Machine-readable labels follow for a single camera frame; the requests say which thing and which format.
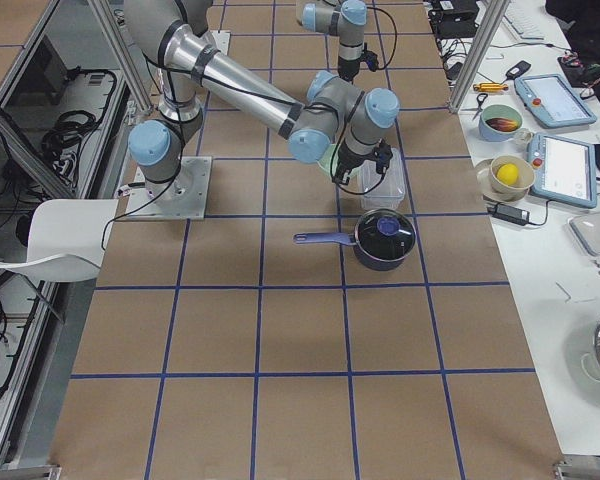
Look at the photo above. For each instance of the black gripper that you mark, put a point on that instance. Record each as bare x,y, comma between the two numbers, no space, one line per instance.
347,163

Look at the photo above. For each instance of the green bowl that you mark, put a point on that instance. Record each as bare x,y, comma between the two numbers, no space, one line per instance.
328,162

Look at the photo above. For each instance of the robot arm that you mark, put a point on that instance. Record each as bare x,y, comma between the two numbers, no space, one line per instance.
174,36
345,20

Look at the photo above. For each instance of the blue bowl with fruit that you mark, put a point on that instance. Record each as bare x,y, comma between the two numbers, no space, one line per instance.
499,123

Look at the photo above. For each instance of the beige bowl with lemon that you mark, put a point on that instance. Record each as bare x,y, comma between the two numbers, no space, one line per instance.
511,175

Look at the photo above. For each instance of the clear plastic lidded container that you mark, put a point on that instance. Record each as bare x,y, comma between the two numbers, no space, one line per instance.
390,192

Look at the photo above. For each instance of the blue saucepan with lid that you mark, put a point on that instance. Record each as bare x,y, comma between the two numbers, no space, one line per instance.
381,239

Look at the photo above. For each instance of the beige plate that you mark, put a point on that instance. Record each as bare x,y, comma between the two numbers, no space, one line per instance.
483,173

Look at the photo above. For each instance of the scissors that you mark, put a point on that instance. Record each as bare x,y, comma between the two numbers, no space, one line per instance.
480,99

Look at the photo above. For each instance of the black power adapter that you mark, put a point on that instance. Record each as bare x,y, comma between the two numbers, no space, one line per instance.
509,214

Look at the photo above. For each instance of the blue teach pendant far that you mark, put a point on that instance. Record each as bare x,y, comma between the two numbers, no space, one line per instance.
551,100

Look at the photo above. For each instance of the blue teach pendant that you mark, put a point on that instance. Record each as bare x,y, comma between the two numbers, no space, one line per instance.
565,170
551,100

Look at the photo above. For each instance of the blue teach pendant near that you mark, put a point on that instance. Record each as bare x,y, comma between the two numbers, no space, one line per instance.
565,170

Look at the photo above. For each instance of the white chair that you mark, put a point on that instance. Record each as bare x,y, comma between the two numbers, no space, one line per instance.
67,240

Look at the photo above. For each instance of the yellow handled tool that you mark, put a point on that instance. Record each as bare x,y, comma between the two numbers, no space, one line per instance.
490,87

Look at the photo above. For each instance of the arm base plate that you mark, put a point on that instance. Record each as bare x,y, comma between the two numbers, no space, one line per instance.
185,199

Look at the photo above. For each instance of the aluminium frame post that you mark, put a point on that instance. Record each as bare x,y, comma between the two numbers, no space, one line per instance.
489,25

